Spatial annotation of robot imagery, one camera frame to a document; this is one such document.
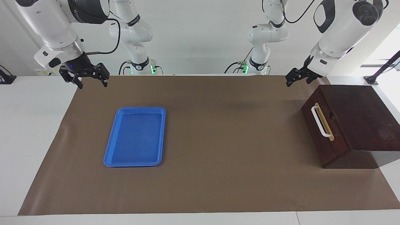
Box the white wall power outlet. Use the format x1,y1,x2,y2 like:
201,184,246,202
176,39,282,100
34,67,61,76

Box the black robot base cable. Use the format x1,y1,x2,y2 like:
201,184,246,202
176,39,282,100
119,60,133,75
224,47,254,74

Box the dark wooden cabinet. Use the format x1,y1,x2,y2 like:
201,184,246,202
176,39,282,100
301,84,400,169

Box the black camera stand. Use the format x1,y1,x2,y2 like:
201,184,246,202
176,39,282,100
364,50,400,85

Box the brown paper table mat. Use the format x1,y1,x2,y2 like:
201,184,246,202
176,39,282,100
18,74,400,216

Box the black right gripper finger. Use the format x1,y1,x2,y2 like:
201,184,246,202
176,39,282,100
59,69,83,90
92,63,110,87

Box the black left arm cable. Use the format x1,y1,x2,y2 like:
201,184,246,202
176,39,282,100
280,0,316,24

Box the white drawer handle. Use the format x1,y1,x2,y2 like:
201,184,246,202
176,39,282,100
311,106,333,138

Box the blue plastic tray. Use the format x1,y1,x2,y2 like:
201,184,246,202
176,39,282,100
103,107,166,168

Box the wooden drawer dark front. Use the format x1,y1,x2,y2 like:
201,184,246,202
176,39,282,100
305,86,352,158

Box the black table clamp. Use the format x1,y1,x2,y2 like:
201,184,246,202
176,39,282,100
0,65,17,85

